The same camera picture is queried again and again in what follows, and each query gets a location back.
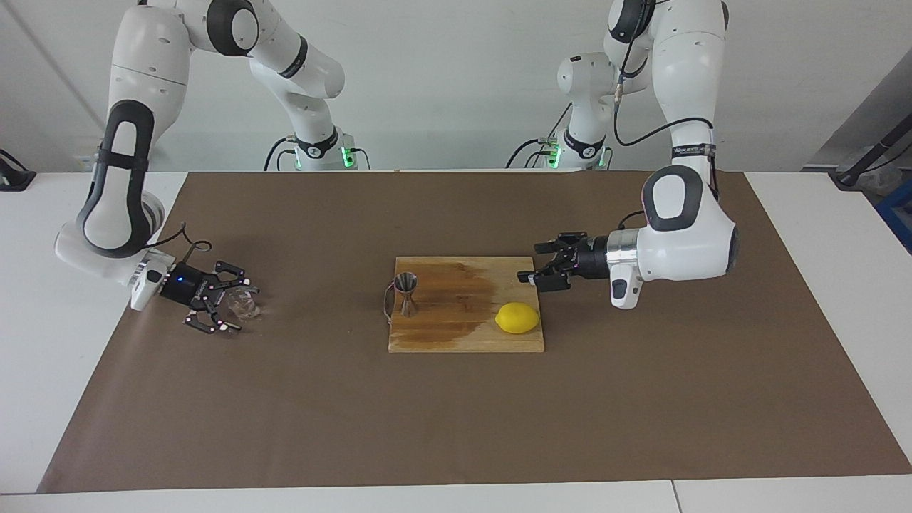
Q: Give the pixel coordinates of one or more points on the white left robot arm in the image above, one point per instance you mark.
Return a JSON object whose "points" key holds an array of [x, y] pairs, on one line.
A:
{"points": [[684, 242]]}

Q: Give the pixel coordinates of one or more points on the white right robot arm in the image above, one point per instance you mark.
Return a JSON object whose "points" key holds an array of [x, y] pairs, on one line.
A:
{"points": [[149, 71]]}

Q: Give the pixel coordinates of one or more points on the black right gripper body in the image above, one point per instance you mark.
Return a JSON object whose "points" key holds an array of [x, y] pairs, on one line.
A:
{"points": [[187, 286]]}

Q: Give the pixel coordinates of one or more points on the white wall socket strip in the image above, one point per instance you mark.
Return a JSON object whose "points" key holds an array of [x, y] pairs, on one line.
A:
{"points": [[84, 162]]}

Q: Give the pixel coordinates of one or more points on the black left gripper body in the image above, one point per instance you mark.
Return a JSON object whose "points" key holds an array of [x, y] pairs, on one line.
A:
{"points": [[590, 258]]}

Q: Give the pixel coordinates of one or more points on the steel double jigger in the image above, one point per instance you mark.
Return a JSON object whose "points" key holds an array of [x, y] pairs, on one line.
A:
{"points": [[407, 285]]}

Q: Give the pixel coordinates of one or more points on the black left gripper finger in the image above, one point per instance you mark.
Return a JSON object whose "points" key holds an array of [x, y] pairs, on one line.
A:
{"points": [[552, 279], [563, 244]]}

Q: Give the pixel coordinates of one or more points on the black table clamp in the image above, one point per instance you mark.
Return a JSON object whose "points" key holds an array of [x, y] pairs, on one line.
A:
{"points": [[14, 178]]}

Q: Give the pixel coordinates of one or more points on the brown paper table mat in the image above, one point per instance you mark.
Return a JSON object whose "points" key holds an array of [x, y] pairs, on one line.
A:
{"points": [[285, 399]]}

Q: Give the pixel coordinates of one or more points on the black stand pole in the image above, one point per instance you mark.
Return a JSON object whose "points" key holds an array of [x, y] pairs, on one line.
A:
{"points": [[873, 153]]}

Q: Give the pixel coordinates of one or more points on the wooden cutting board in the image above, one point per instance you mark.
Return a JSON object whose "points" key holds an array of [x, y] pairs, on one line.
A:
{"points": [[456, 320]]}

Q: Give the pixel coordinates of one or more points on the yellow lemon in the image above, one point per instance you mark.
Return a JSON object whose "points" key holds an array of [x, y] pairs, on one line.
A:
{"points": [[517, 318]]}

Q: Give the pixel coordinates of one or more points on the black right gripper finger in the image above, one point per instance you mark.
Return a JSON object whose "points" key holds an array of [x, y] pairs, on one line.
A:
{"points": [[239, 287], [206, 322]]}

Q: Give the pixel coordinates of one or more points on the small clear glass cup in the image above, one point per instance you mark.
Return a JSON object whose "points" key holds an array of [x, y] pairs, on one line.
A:
{"points": [[244, 305]]}

